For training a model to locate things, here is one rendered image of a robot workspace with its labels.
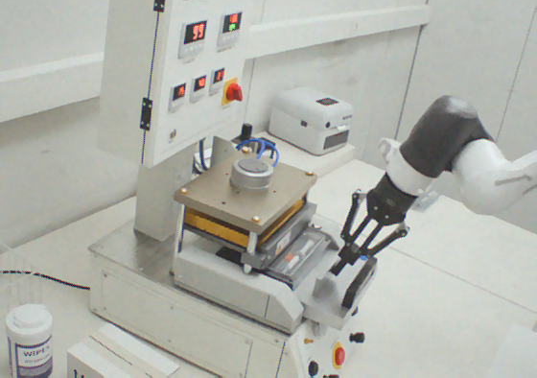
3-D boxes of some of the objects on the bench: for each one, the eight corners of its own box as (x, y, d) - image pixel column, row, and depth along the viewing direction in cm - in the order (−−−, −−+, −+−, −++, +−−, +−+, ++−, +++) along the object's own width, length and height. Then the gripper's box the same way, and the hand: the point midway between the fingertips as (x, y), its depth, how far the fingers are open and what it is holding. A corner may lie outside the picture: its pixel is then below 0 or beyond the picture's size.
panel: (314, 412, 120) (293, 334, 116) (361, 334, 146) (347, 264, 141) (322, 413, 119) (303, 334, 115) (369, 334, 145) (356, 263, 140)
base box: (89, 314, 136) (89, 249, 129) (177, 247, 168) (183, 188, 161) (309, 419, 119) (328, 356, 111) (367, 323, 150) (386, 265, 143)
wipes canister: (-1, 372, 115) (-5, 312, 109) (35, 351, 122) (33, 294, 116) (27, 396, 111) (24, 336, 105) (62, 374, 118) (61, 316, 112)
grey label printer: (265, 133, 237) (272, 89, 230) (298, 124, 252) (306, 82, 244) (319, 159, 224) (329, 113, 217) (350, 148, 239) (360, 105, 231)
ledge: (137, 194, 190) (138, 180, 188) (288, 130, 256) (290, 120, 254) (215, 236, 176) (217, 222, 174) (354, 157, 242) (357, 147, 240)
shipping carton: (64, 383, 116) (63, 348, 112) (111, 353, 126) (112, 319, 123) (133, 436, 108) (135, 401, 104) (179, 400, 118) (183, 366, 114)
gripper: (368, 166, 111) (302, 259, 123) (427, 212, 109) (355, 300, 121) (381, 153, 117) (316, 243, 129) (435, 197, 115) (367, 282, 127)
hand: (345, 259), depth 123 cm, fingers closed, pressing on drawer
